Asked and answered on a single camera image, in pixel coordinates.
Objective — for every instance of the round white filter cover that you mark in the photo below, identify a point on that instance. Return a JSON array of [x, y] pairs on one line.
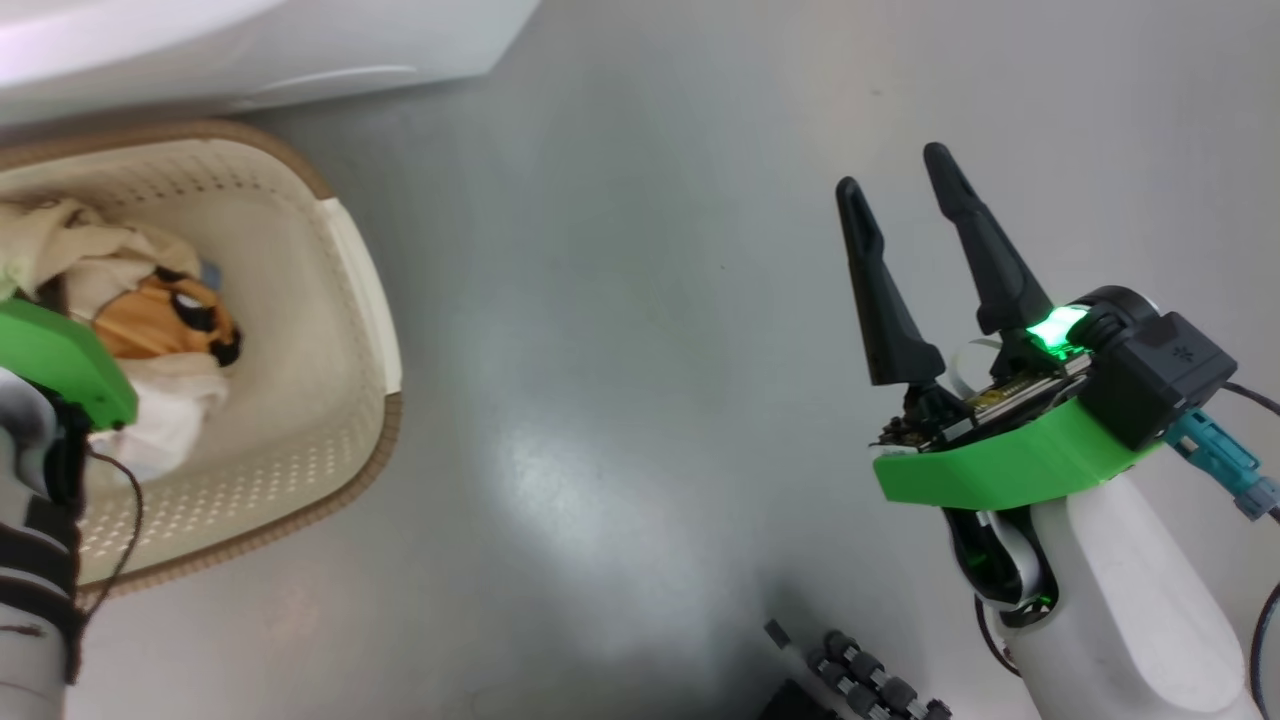
[[330, 80]]

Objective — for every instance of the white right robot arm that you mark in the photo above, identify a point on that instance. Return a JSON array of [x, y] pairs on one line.
[[1130, 600]]

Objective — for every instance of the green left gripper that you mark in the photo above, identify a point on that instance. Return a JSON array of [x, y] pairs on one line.
[[60, 355]]

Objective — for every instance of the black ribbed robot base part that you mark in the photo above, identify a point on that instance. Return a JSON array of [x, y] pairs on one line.
[[860, 680]]

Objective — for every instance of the cream printed garment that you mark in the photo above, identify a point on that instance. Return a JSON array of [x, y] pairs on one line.
[[100, 260]]

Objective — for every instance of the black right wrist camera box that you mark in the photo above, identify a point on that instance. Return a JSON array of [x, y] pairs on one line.
[[1160, 370]]

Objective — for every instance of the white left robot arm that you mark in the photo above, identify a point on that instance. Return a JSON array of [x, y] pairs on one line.
[[25, 600]]

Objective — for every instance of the white front-load washing machine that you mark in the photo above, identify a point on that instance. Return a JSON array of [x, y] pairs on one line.
[[250, 40]]

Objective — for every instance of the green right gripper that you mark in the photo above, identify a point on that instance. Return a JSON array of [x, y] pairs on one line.
[[1000, 465]]

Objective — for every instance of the cream perforated laundry basket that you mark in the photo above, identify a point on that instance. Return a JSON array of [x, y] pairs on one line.
[[300, 350]]

